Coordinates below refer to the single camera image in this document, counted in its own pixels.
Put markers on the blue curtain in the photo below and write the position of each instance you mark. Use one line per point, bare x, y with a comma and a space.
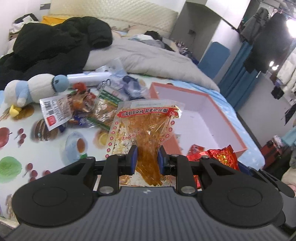
237, 84

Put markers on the green white snack bag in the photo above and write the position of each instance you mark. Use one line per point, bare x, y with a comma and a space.
105, 107

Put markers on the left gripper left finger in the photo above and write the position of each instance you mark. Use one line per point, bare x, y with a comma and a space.
113, 167

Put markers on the cream padded headboard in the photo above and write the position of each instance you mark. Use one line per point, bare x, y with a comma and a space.
120, 15

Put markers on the black jacket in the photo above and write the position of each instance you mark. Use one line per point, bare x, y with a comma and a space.
60, 49

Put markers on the blue silver snack packet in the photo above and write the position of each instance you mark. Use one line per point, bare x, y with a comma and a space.
78, 121

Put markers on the fruit print tablecloth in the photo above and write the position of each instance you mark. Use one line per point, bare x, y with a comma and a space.
29, 151

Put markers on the clear bag dark snacks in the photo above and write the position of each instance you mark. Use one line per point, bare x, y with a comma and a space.
59, 109

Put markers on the grey quilt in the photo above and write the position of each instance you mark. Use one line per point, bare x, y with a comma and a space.
140, 58

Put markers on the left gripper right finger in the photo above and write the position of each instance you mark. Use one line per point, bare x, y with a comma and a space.
181, 168

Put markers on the white hanging coat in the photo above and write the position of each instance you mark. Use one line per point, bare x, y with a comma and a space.
286, 74

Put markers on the white tube roll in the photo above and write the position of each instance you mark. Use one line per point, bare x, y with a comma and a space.
88, 78

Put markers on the pink cardboard box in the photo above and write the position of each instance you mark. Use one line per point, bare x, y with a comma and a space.
202, 122

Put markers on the clear bag orange snack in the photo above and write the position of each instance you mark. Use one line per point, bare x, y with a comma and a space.
148, 124

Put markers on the blue white plush toy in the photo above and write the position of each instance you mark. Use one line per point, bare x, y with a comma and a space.
20, 93

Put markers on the red foil snack packets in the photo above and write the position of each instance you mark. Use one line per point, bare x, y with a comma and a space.
214, 164

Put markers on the blue white plastic bag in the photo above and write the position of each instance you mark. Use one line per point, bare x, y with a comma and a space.
121, 81

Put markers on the red suitcase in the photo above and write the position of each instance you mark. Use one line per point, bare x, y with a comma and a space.
271, 152

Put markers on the hanging dark coat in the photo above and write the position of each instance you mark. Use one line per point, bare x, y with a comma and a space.
270, 44

